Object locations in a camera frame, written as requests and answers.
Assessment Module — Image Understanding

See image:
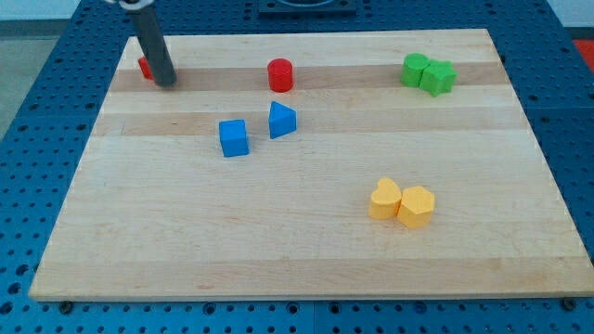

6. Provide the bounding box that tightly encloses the green star block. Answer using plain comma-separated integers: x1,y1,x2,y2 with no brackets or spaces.
419,59,458,97

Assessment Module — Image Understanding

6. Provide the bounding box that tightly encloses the red star block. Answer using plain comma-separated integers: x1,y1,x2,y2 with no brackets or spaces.
137,57,154,81

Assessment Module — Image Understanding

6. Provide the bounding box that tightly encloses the blue triangle block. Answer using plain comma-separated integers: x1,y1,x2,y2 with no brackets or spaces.
268,101,297,139

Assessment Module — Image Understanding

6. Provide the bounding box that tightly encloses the blue cube block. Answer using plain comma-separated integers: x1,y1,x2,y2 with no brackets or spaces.
219,119,250,158

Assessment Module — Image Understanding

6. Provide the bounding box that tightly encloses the wooden board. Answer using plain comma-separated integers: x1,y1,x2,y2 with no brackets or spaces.
30,29,593,302

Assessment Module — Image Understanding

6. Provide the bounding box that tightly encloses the yellow heart block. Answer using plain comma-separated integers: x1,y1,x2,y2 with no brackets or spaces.
368,178,402,220

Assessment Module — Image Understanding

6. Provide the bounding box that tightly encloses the red cylinder block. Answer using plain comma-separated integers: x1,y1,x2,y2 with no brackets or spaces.
267,58,294,93

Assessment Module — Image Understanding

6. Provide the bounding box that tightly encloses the yellow hexagon block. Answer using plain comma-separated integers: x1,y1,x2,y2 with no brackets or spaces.
396,186,435,229

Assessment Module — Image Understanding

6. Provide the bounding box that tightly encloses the green cylinder block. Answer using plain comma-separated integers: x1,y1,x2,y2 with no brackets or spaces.
400,53,430,87

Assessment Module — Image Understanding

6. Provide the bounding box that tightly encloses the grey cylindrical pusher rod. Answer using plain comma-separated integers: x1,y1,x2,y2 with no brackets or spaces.
127,1,177,87

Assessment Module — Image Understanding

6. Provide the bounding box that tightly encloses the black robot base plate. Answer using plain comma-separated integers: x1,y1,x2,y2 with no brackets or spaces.
256,0,358,16

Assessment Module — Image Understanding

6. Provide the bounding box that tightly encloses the silver rod mount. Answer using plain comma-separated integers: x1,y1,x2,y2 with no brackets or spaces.
105,0,154,11

